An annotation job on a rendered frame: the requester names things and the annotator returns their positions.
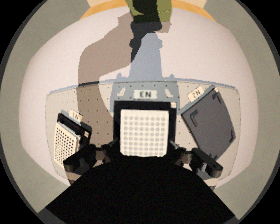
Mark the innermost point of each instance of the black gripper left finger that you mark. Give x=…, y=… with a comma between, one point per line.
x=79, y=162

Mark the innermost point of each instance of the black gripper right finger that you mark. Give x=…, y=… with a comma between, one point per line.
x=207, y=168

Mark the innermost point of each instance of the small white label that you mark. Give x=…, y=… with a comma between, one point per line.
x=145, y=94
x=195, y=94
x=76, y=116

